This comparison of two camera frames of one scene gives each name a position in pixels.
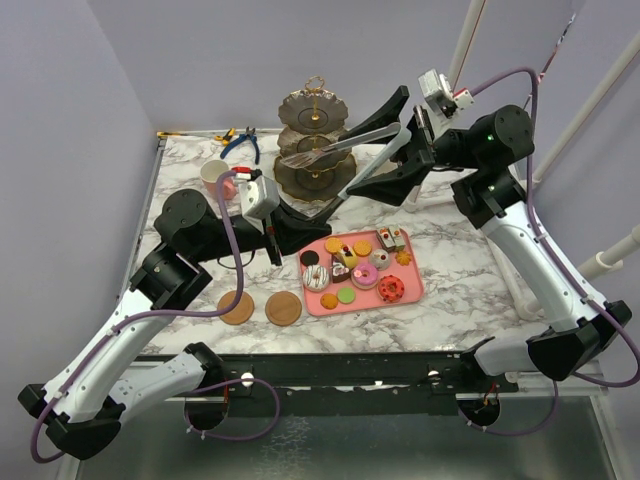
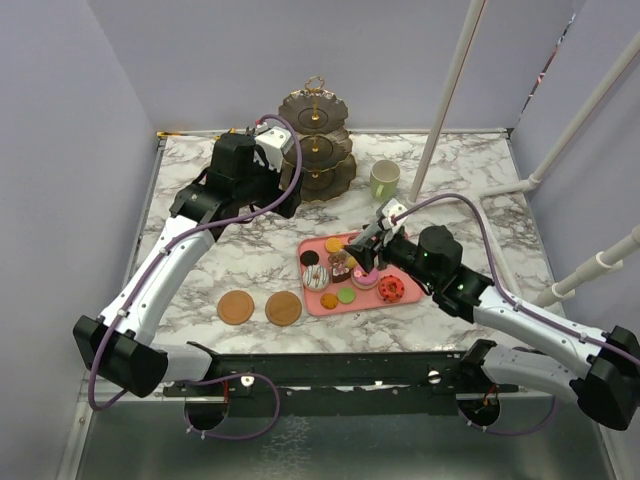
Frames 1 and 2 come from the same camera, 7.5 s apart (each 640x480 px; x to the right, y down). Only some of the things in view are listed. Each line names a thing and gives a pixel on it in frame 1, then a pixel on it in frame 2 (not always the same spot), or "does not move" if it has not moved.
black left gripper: [287, 229] → [275, 177]
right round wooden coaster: [283, 308] does not move
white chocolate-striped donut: [315, 278] does not move
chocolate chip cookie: [329, 301] does not move
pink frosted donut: [365, 274] does not move
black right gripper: [414, 164] → [367, 251]
